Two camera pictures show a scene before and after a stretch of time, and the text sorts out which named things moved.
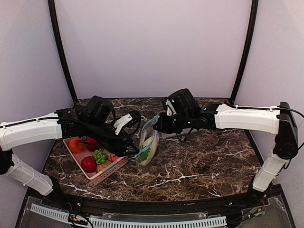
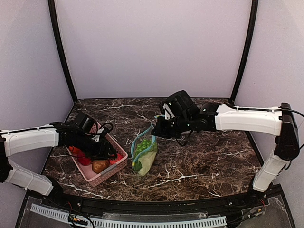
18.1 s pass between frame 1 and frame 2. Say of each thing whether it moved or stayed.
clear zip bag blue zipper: moved
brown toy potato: stayed
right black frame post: stayed
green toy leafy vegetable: moved
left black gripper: moved
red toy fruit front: moved
